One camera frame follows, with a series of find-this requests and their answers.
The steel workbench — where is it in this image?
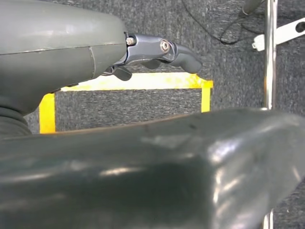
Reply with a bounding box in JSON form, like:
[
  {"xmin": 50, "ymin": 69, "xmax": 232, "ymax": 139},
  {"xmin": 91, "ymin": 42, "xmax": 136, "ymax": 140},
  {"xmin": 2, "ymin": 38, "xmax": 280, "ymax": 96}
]
[{"xmin": 263, "ymin": 0, "xmax": 278, "ymax": 229}]

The black floor cable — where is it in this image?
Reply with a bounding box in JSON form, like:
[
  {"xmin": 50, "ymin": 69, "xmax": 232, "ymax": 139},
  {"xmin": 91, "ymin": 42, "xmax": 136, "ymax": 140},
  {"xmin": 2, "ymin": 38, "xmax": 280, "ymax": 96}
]
[{"xmin": 181, "ymin": 0, "xmax": 265, "ymax": 45}]

